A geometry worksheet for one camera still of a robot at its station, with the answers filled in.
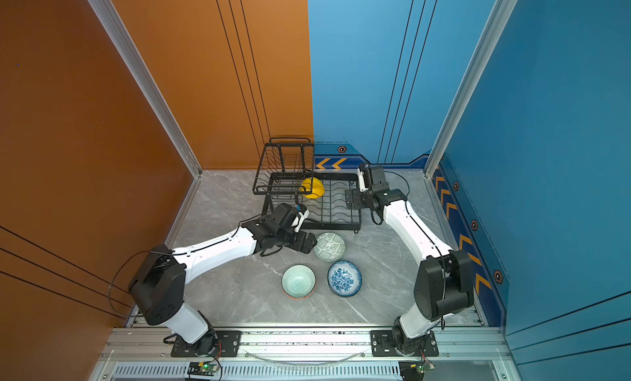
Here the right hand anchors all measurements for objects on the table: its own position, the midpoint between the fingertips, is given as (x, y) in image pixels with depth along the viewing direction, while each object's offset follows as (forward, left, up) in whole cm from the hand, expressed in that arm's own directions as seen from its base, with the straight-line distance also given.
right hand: (358, 194), depth 88 cm
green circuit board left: (-50, +48, -19) cm, 72 cm away
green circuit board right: (-50, -13, -20) cm, 56 cm away
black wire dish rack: (+22, +30, -11) cm, 39 cm away
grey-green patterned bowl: (-12, +11, -17) cm, 23 cm away
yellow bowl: (-1, +16, +6) cm, 17 cm away
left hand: (-13, +18, -8) cm, 24 cm away
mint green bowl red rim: (-26, +22, -15) cm, 37 cm away
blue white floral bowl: (-25, +6, -15) cm, 30 cm away
